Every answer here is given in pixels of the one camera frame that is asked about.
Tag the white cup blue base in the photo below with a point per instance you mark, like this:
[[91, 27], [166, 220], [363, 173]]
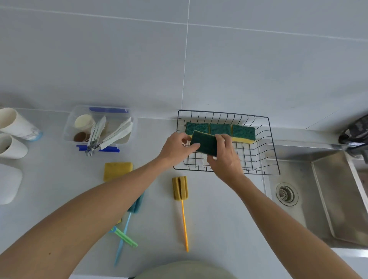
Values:
[[17, 123]]

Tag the person's left forearm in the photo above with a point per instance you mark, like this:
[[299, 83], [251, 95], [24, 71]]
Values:
[[72, 230]]

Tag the person's right hand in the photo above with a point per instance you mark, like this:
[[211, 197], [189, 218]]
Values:
[[227, 166]]

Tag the cream paper cup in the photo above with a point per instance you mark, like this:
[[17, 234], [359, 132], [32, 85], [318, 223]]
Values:
[[84, 122]]

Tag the stainless steel sink insert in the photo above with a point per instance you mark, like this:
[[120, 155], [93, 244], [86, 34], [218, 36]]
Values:
[[339, 195]]

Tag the person's right forearm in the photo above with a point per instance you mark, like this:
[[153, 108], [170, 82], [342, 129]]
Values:
[[287, 230]]

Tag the person's left hand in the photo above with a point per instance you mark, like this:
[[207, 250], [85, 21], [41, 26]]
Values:
[[172, 149]]

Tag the white metal tongs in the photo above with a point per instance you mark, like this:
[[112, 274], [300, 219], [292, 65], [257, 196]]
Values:
[[118, 135], [96, 130]]

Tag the green sponge brush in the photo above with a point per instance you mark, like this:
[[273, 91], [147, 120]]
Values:
[[126, 238]]

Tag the clear plastic container blue clips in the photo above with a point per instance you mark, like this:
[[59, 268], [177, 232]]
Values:
[[109, 109]]

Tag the round metal drain strainer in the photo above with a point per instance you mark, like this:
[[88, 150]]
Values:
[[287, 194]]

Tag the plain white cup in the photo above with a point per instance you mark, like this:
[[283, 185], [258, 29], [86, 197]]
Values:
[[13, 146]]

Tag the brown round cup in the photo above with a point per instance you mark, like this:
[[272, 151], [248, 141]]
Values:
[[80, 137]]

